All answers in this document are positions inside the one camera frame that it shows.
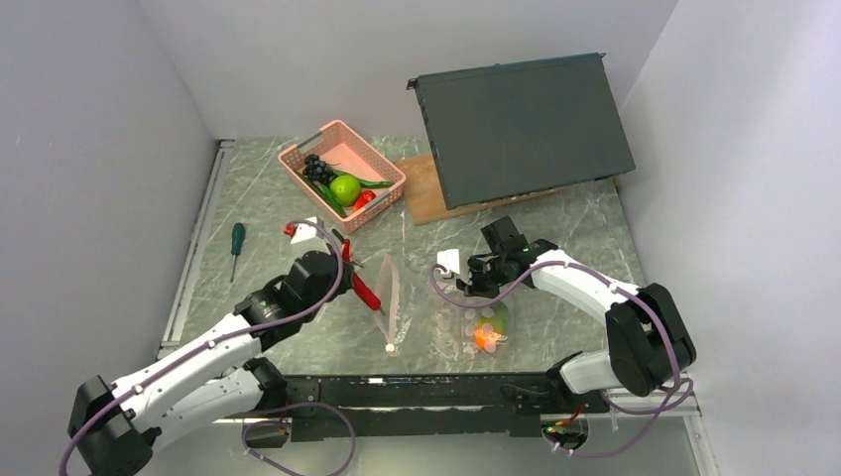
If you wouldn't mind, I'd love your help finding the brown wooden board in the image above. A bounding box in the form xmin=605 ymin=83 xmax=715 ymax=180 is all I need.
xmin=395 ymin=155 xmax=570 ymax=225

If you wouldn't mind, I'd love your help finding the fake orange green mango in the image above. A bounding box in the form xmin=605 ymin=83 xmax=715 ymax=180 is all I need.
xmin=473 ymin=302 xmax=512 ymax=353

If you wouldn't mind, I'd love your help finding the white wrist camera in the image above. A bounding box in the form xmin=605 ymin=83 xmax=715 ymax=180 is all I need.
xmin=284 ymin=216 xmax=325 ymax=253
xmin=436 ymin=248 xmax=461 ymax=280

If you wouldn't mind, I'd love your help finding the aluminium side rail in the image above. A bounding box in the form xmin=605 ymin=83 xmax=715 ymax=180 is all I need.
xmin=155 ymin=139 xmax=236 ymax=361

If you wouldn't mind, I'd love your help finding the fake green lime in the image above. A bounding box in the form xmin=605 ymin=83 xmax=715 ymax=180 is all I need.
xmin=329 ymin=175 xmax=362 ymax=207

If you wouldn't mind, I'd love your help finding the green handled screwdriver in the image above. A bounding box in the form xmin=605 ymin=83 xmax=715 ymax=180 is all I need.
xmin=229 ymin=222 xmax=246 ymax=283

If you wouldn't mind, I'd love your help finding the fake red chili pepper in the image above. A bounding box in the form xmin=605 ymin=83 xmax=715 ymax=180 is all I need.
xmin=341 ymin=238 xmax=382 ymax=312

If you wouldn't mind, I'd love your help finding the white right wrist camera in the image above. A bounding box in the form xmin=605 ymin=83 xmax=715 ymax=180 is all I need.
xmin=436 ymin=248 xmax=461 ymax=280

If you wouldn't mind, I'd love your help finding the clear zip top bag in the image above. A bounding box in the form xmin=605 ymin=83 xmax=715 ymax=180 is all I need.
xmin=373 ymin=255 xmax=515 ymax=360

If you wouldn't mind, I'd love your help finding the fake green bean pod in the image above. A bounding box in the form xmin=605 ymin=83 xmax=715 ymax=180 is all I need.
xmin=332 ymin=170 xmax=395 ymax=189

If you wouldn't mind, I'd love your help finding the fake red tomato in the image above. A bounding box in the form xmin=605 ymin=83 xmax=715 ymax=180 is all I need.
xmin=353 ymin=189 xmax=377 ymax=211

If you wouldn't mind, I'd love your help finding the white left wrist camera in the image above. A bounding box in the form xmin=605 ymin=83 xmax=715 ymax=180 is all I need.
xmin=284 ymin=216 xmax=325 ymax=253

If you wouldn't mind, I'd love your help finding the fake green chili pepper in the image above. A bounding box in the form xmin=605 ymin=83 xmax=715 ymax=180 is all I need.
xmin=320 ymin=184 xmax=347 ymax=218

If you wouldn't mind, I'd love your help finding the pink plastic basket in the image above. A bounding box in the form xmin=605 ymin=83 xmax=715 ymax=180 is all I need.
xmin=279 ymin=120 xmax=407 ymax=233

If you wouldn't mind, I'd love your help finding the fake green cucumber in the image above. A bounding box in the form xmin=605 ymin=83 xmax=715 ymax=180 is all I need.
xmin=302 ymin=177 xmax=335 ymax=212

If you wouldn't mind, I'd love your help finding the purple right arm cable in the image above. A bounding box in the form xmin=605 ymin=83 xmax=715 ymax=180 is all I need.
xmin=429 ymin=259 xmax=696 ymax=460

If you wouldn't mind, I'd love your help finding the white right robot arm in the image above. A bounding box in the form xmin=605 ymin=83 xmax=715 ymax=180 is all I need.
xmin=456 ymin=216 xmax=697 ymax=412

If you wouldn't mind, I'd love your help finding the dark grey metal chassis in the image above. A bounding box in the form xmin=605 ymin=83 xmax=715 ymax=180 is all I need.
xmin=407 ymin=53 xmax=636 ymax=209

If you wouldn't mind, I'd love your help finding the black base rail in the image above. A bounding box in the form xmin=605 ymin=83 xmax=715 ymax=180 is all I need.
xmin=244 ymin=372 xmax=607 ymax=449

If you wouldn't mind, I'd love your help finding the fake black grape bunch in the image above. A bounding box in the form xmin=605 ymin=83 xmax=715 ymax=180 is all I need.
xmin=302 ymin=154 xmax=338 ymax=186

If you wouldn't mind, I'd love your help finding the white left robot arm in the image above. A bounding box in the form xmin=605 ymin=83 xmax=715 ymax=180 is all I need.
xmin=58 ymin=246 xmax=354 ymax=475

